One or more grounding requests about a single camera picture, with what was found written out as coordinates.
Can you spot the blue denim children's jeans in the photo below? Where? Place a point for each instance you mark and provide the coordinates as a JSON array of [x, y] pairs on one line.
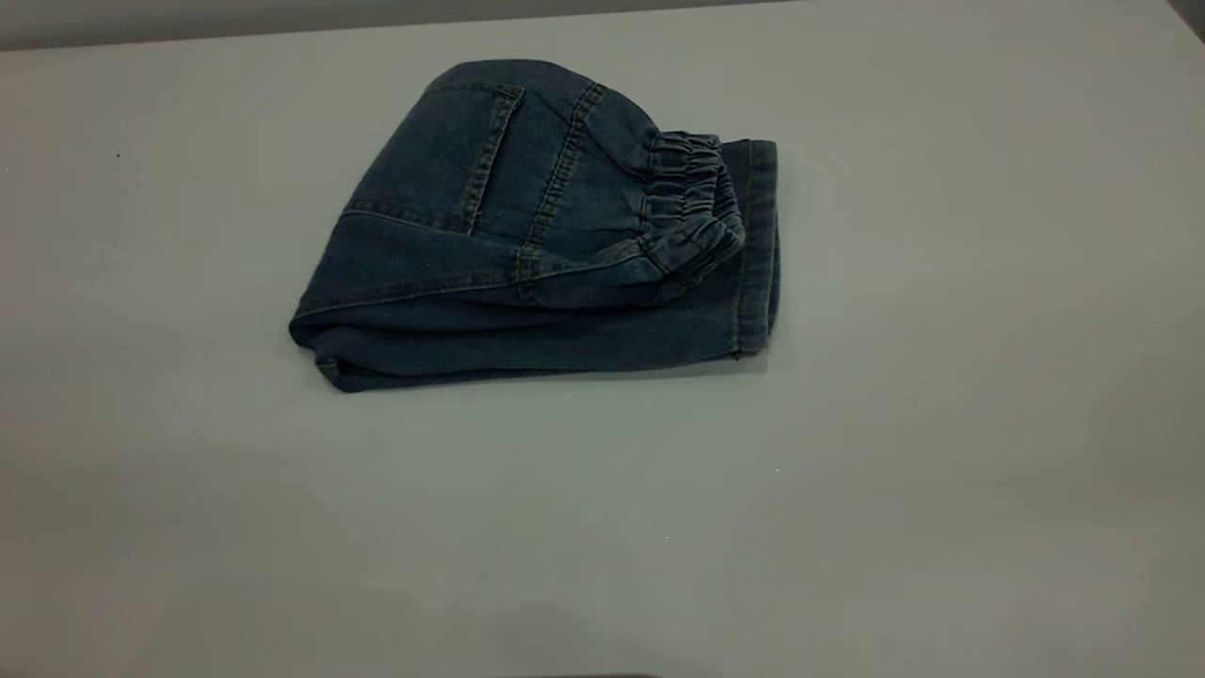
[[527, 264]]

